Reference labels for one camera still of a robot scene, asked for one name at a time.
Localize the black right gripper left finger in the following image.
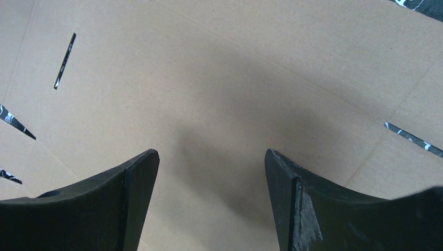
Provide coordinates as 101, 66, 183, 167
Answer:
1, 149, 160, 250

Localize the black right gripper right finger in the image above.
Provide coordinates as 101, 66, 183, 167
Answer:
264, 149, 442, 250

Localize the brown cardboard box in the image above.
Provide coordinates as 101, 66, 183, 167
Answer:
1, 1, 442, 250

